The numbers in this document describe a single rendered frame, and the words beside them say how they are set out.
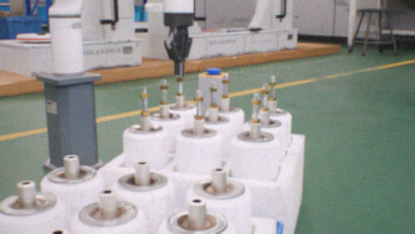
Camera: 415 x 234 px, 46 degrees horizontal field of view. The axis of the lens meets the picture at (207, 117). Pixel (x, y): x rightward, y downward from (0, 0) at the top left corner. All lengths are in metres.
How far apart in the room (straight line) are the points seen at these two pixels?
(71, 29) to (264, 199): 0.82
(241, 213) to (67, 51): 0.94
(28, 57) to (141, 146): 2.15
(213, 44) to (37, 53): 1.47
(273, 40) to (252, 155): 3.61
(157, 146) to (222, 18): 6.92
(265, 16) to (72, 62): 3.35
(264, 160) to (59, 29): 0.79
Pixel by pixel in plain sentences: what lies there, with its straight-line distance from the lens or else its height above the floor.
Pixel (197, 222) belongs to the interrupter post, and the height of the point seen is 0.26.
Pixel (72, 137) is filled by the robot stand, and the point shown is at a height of 0.12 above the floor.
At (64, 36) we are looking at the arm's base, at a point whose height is 0.42.
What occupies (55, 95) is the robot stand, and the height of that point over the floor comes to 0.25.
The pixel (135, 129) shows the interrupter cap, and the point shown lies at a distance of 1.05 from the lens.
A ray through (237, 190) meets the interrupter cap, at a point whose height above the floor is 0.25.
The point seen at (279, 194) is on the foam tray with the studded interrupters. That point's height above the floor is 0.17.
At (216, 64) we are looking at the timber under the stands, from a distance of 3.90.
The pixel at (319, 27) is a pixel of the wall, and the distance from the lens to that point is 6.78.
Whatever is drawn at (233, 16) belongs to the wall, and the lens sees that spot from 7.75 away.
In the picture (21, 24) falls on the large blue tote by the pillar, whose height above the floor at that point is 0.29.
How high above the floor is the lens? 0.52
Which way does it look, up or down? 13 degrees down
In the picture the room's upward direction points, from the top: straight up
